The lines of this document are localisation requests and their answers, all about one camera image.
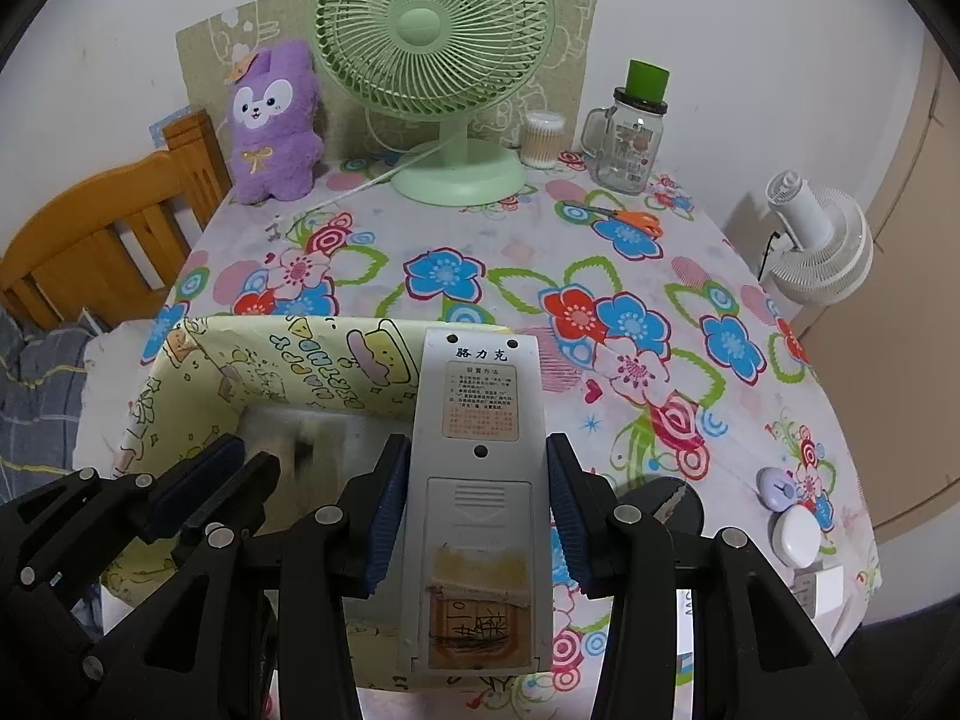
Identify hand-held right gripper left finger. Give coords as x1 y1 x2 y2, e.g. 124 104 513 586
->
97 433 412 720

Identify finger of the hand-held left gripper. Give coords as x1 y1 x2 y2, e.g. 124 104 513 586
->
0 435 246 601
67 450 282 661

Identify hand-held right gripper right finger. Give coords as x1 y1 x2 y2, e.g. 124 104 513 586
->
546 433 852 720

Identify black head key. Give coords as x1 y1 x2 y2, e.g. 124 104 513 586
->
619 476 706 541

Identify yellow cartoon print storage box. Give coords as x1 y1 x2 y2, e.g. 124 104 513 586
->
101 313 556 691

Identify grey white remote control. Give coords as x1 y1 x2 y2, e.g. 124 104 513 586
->
401 326 552 691

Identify grey oval object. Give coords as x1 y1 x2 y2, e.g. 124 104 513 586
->
756 465 797 515

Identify white foam piece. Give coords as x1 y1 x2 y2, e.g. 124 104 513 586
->
240 405 410 485

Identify white pillow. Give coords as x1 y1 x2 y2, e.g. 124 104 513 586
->
75 322 181 481

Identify white printed box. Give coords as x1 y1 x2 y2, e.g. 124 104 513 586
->
675 589 695 691

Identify plaid blue grey blanket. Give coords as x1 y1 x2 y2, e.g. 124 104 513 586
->
0 311 98 500

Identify white round case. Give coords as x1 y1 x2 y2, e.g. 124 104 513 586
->
772 506 824 567

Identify floral tablecloth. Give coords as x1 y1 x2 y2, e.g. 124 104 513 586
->
75 154 882 720

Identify white charger plug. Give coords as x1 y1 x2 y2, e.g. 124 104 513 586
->
791 566 845 616

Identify wooden bed headboard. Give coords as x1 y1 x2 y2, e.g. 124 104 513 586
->
0 109 233 331

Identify purple plush rabbit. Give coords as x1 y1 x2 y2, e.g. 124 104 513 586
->
223 40 325 205

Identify blue patterned paper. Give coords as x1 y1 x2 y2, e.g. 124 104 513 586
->
148 109 185 147

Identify white clip fan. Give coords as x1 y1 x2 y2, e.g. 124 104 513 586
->
757 170 875 306

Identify cotton swab jar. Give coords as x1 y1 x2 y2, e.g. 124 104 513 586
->
523 111 567 170

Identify glass mug jar green lid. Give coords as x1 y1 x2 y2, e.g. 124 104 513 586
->
580 58 671 194

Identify beige door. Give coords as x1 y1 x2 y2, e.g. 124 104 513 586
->
787 34 960 541

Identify beige rabbit print board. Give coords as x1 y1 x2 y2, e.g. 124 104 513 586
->
176 0 601 166

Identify green desk fan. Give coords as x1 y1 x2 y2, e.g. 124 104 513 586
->
311 0 560 205

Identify orange handled scissors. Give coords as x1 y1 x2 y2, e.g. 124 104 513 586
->
562 199 665 237

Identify white fan cable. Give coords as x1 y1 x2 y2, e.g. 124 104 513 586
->
277 142 443 226

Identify black fan cable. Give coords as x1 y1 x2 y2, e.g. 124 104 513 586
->
754 225 781 278

